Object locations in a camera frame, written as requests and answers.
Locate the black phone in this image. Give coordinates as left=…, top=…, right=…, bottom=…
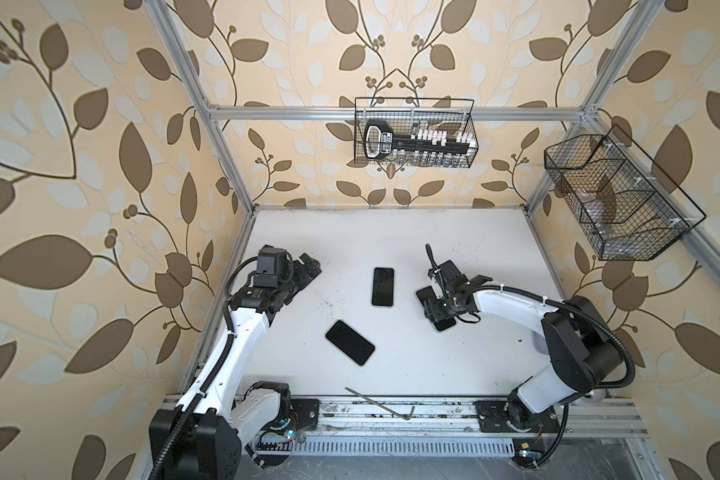
left=325, top=320, right=375, bottom=367
left=416, top=287, right=456, bottom=332
left=371, top=267, right=395, bottom=307

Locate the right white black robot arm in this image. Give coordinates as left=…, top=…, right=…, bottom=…
left=416, top=244, right=636, bottom=432

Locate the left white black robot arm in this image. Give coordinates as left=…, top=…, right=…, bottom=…
left=149, top=245, right=321, bottom=479

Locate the black phone tilted front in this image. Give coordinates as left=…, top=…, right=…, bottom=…
left=325, top=320, right=375, bottom=367

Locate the metal hex key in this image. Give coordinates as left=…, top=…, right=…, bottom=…
left=344, top=387, right=416, bottom=421

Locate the black socket holder tool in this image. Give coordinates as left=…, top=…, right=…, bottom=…
left=361, top=120, right=478, bottom=163

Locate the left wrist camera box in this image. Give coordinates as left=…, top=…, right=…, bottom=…
left=253, top=245, right=295, bottom=289

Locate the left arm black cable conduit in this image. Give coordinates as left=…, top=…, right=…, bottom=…
left=148, top=257, right=259, bottom=480

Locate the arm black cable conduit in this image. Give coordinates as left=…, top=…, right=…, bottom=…
left=473, top=283, right=636, bottom=389
left=148, top=257, right=259, bottom=480

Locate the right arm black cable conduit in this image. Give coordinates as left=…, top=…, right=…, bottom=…
left=473, top=283, right=636, bottom=389

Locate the black wire basket back wall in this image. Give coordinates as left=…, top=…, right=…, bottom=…
left=353, top=96, right=479, bottom=169

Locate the black wire basket wall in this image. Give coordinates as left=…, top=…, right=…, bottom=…
left=353, top=96, right=479, bottom=169
left=544, top=124, right=707, bottom=261

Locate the black wire basket right wall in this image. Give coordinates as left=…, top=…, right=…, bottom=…
left=544, top=124, right=707, bottom=261

